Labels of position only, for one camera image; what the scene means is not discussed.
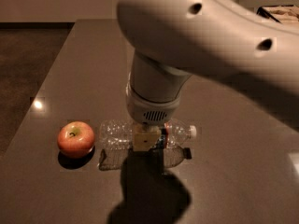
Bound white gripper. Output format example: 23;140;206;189
126;84;180;152

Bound clear plastic water bottle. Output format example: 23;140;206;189
99;119;197;150

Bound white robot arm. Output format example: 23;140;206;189
117;0;299;129

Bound black wire basket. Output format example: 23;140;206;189
257;5;299;23

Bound red apple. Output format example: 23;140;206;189
57;121;95;159

